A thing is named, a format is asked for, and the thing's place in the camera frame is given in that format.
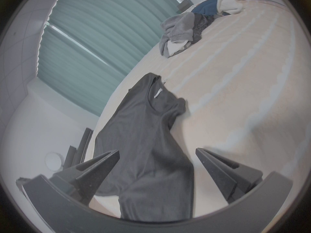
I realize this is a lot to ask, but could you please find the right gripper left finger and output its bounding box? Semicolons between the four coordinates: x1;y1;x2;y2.
50;150;120;202

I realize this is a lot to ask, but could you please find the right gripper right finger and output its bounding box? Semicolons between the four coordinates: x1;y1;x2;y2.
195;148;263;201

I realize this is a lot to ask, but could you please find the black T-shirt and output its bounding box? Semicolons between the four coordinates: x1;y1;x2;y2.
93;72;195;221

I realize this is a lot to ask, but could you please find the bed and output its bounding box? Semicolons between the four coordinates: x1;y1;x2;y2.
89;0;311;225

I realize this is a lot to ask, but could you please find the pile of clothes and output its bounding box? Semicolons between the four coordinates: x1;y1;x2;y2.
159;0;244;58

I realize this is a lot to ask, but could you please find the black dressing table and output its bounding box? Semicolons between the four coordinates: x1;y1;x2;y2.
64;145;78;168

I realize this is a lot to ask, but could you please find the black chest of drawers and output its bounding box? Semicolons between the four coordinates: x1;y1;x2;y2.
73;128;94;164

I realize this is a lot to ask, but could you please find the round mirror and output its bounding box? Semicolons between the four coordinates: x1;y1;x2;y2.
45;152;62;170

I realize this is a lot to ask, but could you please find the blue-green curtain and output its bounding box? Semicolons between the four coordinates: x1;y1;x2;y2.
36;24;127;117
47;0;181;75

